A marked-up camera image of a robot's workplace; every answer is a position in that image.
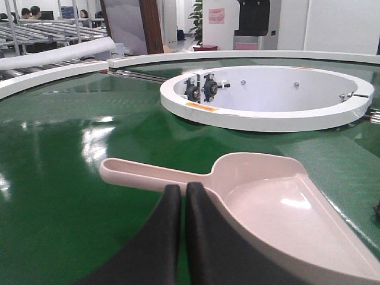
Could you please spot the black bearing block left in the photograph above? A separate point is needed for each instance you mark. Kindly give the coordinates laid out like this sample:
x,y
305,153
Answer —
x,y
192,91

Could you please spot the black bearing block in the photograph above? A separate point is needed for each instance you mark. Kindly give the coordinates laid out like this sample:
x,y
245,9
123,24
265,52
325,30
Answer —
x,y
192,91
211,87

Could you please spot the pink plastic dustpan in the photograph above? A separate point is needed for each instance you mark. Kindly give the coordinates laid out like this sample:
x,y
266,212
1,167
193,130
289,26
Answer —
x,y
274,204

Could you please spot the pink paper wall notice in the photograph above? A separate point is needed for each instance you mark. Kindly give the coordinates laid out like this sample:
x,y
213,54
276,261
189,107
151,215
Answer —
x,y
216,15

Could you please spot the white outer conveyor rim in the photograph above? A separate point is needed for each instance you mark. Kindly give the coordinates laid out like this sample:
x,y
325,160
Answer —
x,y
218,54

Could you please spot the black water dispenser machine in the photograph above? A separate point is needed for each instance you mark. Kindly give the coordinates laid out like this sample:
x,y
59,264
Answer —
x,y
259,24

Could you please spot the white outer rim left segment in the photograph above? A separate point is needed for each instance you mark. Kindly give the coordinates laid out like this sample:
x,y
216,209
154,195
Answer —
x,y
23,82

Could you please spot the brown wooden pillar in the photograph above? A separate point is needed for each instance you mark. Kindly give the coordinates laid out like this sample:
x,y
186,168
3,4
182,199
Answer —
x,y
151,26

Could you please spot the black bearing block right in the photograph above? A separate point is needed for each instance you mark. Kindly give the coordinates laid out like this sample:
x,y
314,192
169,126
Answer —
x,y
211,87

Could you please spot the chrome conveyor rollers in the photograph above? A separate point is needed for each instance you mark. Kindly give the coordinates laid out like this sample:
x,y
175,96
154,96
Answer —
x,y
373,116
136,75

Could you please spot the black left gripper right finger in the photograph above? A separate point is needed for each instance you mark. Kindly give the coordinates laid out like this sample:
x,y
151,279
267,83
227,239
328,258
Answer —
x,y
217,253

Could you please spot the white foam roll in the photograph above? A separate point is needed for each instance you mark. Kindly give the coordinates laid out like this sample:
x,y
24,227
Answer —
x,y
60,54

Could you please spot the seated person in background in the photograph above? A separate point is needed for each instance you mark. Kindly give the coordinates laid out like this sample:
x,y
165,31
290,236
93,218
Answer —
x,y
35,12

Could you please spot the chrome conveyor rollers right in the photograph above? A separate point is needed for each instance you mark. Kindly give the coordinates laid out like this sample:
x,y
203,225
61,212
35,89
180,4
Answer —
x,y
373,116

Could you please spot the potted green plant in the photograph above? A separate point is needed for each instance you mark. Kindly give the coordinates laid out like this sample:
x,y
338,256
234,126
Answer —
x,y
196,17

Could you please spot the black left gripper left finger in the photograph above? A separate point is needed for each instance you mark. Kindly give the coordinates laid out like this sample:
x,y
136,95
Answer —
x,y
151,256

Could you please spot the chrome conveyor rollers rear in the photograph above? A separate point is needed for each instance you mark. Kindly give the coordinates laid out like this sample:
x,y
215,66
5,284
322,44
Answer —
x,y
136,75

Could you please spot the metal roller conveyor rack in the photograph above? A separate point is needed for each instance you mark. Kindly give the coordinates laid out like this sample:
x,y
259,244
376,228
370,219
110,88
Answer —
x,y
62,23

